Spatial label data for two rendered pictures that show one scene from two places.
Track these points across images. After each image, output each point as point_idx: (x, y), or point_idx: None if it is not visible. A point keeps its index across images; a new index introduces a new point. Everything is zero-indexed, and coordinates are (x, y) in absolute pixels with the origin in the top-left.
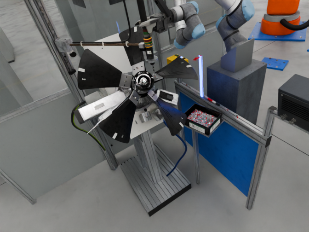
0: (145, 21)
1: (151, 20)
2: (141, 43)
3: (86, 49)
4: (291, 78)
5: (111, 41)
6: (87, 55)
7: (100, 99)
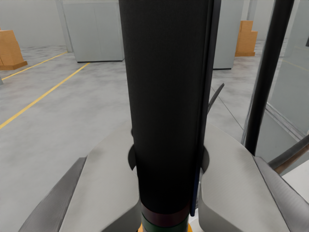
0: (112, 136)
1: (92, 177)
2: (196, 222)
3: (223, 84)
4: None
5: (304, 142)
6: (214, 94)
7: None
